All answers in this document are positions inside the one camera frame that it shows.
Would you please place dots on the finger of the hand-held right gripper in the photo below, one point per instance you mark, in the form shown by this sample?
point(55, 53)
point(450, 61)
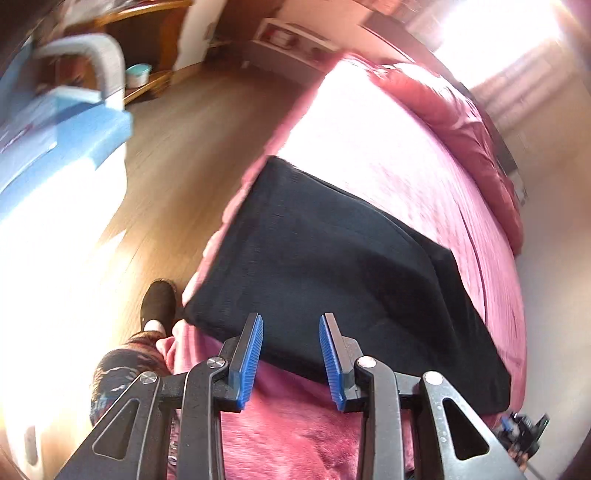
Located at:
point(507, 424)

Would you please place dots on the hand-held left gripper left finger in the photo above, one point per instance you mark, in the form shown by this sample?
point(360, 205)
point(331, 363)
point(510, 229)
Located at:
point(249, 360)

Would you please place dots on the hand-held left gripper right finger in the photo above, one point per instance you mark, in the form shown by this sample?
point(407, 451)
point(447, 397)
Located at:
point(330, 360)

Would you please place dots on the black pants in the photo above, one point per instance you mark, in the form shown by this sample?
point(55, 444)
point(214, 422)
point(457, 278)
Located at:
point(323, 258)

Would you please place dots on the pink bed with blanket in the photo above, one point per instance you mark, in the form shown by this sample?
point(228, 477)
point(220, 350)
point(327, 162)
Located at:
point(295, 434)

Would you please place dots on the black slipper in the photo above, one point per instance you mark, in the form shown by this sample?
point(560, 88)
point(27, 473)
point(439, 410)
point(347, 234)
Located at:
point(159, 302)

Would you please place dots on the person's leg in patterned trousers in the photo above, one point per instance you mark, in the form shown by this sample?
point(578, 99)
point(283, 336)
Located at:
point(115, 369)

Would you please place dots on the pink pillow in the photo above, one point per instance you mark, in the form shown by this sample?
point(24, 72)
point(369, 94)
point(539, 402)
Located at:
point(461, 129)

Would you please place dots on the dark bed headboard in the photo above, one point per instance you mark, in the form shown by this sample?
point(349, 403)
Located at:
point(505, 152)

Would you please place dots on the white container with teal lid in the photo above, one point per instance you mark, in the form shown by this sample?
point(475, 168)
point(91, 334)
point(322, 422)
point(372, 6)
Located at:
point(138, 76)

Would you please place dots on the white low shelf unit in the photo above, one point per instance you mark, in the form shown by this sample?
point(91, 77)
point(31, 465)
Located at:
point(295, 50)

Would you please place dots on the wooden desk with white drawers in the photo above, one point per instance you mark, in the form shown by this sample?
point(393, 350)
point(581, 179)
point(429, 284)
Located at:
point(152, 27)

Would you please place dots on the grey curved rail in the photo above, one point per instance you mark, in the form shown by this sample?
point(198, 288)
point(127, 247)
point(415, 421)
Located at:
point(108, 60)

